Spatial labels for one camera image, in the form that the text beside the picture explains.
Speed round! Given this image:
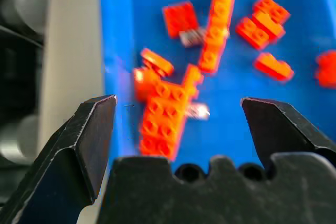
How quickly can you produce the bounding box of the grey rounded cylinder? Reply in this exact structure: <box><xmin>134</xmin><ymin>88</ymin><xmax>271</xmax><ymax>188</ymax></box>
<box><xmin>0</xmin><ymin>114</ymin><xmax>40</xmax><ymax>162</ymax></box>
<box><xmin>14</xmin><ymin>0</ymin><xmax>48</xmax><ymax>34</ymax></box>

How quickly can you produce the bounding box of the small orange flat brick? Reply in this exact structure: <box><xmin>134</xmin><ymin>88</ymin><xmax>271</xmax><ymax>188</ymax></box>
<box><xmin>140</xmin><ymin>48</ymin><xmax>175</xmax><ymax>77</ymax></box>

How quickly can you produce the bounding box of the red studded building brick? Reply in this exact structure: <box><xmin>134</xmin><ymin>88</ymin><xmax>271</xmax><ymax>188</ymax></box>
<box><xmin>235</xmin><ymin>17</ymin><xmax>270</xmax><ymax>50</ymax></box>
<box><xmin>253</xmin><ymin>0</ymin><xmax>291</xmax><ymax>25</ymax></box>

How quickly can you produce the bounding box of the round orange building piece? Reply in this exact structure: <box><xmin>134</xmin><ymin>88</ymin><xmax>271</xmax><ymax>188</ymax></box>
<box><xmin>134</xmin><ymin>67</ymin><xmax>159</xmax><ymax>102</ymax></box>

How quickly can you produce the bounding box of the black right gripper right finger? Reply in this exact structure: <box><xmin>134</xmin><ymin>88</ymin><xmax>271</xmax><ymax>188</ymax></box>
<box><xmin>240</xmin><ymin>97</ymin><xmax>336</xmax><ymax>169</ymax></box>

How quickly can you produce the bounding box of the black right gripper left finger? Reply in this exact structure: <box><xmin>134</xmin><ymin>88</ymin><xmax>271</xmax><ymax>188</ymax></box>
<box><xmin>0</xmin><ymin>94</ymin><xmax>118</xmax><ymax>224</ymax></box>

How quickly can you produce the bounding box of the large orange building plate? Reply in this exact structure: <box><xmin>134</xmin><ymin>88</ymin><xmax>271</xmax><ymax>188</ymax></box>
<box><xmin>138</xmin><ymin>81</ymin><xmax>190</xmax><ymax>161</ymax></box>

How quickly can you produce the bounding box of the small red-orange building brick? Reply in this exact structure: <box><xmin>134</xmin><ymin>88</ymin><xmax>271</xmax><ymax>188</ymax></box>
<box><xmin>254</xmin><ymin>52</ymin><xmax>295</xmax><ymax>82</ymax></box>

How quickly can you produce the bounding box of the long orange building brick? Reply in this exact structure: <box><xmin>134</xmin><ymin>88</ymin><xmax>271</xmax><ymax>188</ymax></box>
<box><xmin>198</xmin><ymin>0</ymin><xmax>237</xmax><ymax>74</ymax></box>

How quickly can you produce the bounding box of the square red building plate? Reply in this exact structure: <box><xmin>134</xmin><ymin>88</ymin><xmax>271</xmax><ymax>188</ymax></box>
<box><xmin>162</xmin><ymin>0</ymin><xmax>200</xmax><ymax>39</ymax></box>

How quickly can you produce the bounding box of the orange smooth building brick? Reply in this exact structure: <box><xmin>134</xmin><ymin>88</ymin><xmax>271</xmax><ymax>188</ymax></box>
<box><xmin>251</xmin><ymin>11</ymin><xmax>286</xmax><ymax>42</ymax></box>

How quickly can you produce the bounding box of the narrow orange building brick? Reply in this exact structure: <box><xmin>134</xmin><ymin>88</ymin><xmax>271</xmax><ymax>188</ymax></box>
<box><xmin>181</xmin><ymin>64</ymin><xmax>204</xmax><ymax>99</ymax></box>

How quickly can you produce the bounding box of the blue plastic bin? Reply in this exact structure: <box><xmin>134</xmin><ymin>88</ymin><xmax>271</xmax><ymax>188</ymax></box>
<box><xmin>98</xmin><ymin>0</ymin><xmax>336</xmax><ymax>174</ymax></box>

